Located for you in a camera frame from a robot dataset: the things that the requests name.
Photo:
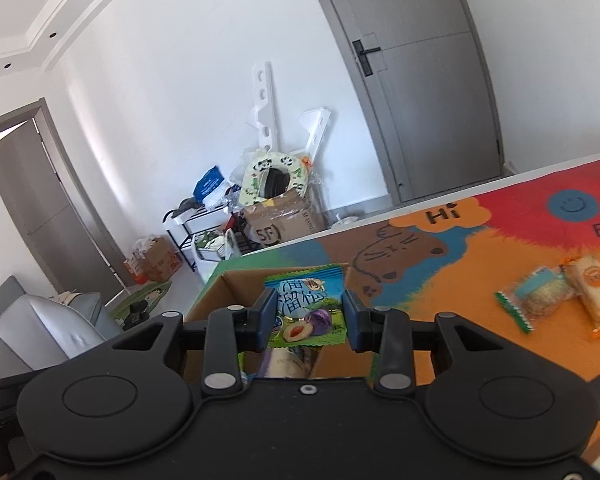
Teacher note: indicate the grey sofa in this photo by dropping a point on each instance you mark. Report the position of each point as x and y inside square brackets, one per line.
[37, 332]

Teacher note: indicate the long purple cracker packet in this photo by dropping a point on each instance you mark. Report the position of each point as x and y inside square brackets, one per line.
[297, 362]

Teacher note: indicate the white perforated bracket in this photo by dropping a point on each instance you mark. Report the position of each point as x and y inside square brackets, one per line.
[263, 114]

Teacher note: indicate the brown cardboard box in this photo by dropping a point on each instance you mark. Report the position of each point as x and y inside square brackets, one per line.
[243, 288]

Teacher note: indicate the grey door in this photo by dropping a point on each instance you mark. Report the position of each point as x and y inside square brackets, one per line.
[52, 214]
[429, 104]

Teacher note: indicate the small printed carton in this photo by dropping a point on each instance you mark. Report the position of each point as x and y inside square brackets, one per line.
[152, 258]

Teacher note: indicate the white shopping bag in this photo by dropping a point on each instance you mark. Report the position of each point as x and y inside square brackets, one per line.
[216, 245]

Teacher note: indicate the SF cardboard box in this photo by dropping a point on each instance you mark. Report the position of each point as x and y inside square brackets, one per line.
[284, 218]

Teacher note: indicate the round biscuit packet green edge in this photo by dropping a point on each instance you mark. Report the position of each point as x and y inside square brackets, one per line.
[537, 295]

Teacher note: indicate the blue plastic bag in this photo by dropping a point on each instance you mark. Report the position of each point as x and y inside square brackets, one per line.
[211, 180]

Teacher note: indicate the black shoe rack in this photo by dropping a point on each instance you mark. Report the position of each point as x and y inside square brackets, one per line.
[181, 229]

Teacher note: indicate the black door handle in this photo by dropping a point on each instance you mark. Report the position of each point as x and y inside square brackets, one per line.
[362, 55]

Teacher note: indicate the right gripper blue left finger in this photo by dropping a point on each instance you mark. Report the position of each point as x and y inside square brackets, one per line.
[261, 319]

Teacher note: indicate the plum candy packet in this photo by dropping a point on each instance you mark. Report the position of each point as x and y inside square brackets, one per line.
[309, 308]

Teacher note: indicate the green snack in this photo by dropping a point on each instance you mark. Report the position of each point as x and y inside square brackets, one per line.
[243, 363]

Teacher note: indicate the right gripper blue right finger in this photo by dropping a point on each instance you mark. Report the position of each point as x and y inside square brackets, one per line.
[356, 317]

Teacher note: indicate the orange rice cracker packet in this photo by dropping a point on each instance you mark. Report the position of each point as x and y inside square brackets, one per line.
[583, 275]

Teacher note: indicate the colourful cartoon table mat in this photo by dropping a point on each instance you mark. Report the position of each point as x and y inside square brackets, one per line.
[455, 253]

